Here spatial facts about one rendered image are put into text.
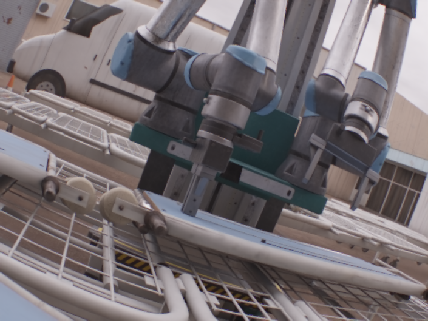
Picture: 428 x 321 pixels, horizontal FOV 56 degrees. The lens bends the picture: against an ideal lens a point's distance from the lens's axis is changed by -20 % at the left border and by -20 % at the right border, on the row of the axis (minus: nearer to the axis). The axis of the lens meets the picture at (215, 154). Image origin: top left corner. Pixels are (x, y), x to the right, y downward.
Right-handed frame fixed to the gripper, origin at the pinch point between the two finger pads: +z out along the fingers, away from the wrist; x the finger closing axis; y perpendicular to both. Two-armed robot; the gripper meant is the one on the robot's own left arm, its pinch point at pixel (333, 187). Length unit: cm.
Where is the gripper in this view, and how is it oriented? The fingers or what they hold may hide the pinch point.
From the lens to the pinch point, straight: 105.3
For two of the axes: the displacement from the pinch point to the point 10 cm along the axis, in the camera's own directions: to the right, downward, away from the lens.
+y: 0.9, -3.6, -9.3
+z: -4.8, 8.0, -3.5
